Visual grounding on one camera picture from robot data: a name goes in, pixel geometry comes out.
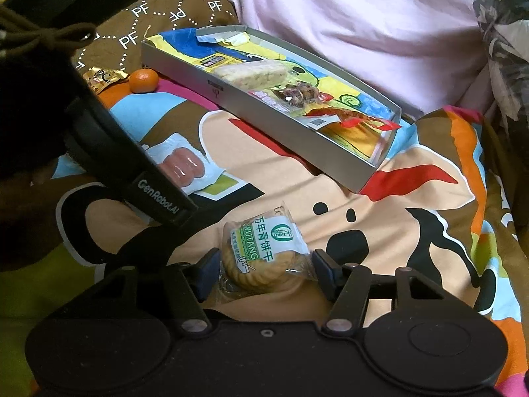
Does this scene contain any round biscuit packet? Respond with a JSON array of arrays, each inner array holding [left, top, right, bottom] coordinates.
[[215, 202, 311, 304]]

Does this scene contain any pink sheet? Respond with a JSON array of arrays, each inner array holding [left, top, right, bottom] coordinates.
[[182, 0, 497, 118]]

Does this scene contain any torn paper scrap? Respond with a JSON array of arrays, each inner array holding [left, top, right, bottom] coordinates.
[[195, 28, 249, 47]]

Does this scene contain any cartoon printed blanket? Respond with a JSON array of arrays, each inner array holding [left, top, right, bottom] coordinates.
[[0, 87, 529, 397]]

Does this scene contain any sausage packet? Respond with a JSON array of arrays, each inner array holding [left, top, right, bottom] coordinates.
[[141, 132, 226, 196]]

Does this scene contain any brown drawstring cord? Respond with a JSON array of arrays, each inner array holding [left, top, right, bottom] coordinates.
[[0, 6, 98, 52]]

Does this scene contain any gold snack packet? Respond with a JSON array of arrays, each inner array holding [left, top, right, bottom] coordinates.
[[82, 66, 130, 94]]

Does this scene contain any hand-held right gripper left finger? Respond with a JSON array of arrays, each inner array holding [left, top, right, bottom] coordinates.
[[62, 248, 221, 337]]

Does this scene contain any grey tray box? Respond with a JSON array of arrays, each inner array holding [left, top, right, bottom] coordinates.
[[141, 25, 402, 194]]

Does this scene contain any tangerine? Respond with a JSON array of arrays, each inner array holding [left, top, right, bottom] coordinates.
[[129, 68, 159, 93]]

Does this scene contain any rice cracker bar packet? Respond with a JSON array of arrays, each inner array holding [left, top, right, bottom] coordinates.
[[213, 60, 288, 90]]

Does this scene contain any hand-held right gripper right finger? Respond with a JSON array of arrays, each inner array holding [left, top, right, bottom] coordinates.
[[312, 249, 476, 336]]

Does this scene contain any red spicy snack packet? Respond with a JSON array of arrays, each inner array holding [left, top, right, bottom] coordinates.
[[304, 105, 402, 131]]

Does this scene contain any brown patterned pillow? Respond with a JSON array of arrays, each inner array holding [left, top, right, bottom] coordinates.
[[0, 0, 238, 92]]

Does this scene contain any clear nut snack packet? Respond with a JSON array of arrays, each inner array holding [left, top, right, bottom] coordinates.
[[247, 83, 327, 112]]

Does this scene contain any plastic bag of clothes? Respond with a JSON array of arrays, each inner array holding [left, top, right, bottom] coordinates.
[[467, 0, 529, 133]]

